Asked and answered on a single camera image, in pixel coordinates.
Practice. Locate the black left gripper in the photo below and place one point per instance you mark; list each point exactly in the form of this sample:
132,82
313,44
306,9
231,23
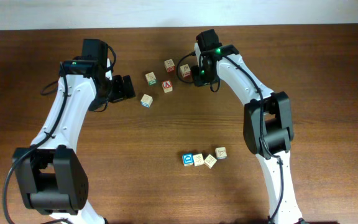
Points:
120,93

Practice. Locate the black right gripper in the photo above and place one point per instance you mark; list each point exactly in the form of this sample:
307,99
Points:
197,81

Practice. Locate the wooden block red picture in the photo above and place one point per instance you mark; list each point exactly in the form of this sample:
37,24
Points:
185,70

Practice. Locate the wooden block blue letter side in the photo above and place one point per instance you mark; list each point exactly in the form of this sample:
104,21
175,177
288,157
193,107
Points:
221,153

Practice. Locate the wooden block green edge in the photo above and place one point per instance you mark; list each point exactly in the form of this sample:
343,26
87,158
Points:
210,161

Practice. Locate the blue letter D block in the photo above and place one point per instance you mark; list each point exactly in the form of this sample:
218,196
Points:
187,159

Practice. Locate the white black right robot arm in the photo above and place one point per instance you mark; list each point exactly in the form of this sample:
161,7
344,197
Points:
268,125

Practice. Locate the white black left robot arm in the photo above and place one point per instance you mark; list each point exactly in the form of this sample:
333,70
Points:
49,174

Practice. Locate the wooden pretzel block blue side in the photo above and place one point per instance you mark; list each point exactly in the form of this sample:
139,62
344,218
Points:
146,100

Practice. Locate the wooden block green side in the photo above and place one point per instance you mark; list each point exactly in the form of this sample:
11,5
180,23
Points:
151,78

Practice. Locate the wooden block red side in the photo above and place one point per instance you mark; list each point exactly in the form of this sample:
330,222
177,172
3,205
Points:
169,65

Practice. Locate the red letter A block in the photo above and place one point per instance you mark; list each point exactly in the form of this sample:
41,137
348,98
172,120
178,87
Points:
167,86

